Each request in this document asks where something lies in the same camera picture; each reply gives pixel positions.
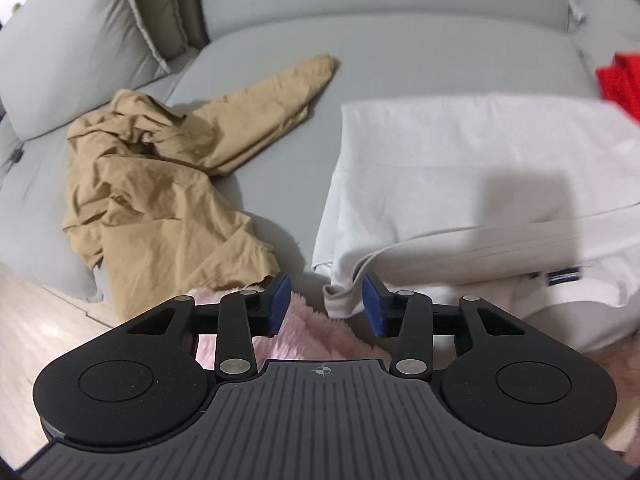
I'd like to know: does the tan garment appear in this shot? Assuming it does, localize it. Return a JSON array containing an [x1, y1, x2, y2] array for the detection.
[[62, 53, 342, 323]]

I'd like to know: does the grey sofa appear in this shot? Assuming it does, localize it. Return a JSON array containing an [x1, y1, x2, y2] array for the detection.
[[0, 0, 640, 306]]

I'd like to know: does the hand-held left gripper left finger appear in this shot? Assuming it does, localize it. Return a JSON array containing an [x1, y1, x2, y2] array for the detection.
[[127, 272, 292, 378]]

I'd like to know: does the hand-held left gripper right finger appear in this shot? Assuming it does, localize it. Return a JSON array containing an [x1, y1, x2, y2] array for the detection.
[[361, 272, 528, 378]]

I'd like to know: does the red garment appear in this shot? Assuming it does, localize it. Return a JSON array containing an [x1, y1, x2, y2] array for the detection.
[[596, 52, 640, 123]]

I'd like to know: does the grey back cushion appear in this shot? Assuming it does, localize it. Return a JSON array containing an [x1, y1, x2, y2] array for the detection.
[[0, 0, 173, 141], [117, 0, 211, 61]]

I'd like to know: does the white hooded sweatshirt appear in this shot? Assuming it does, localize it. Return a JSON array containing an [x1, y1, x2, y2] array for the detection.
[[311, 92, 640, 353]]

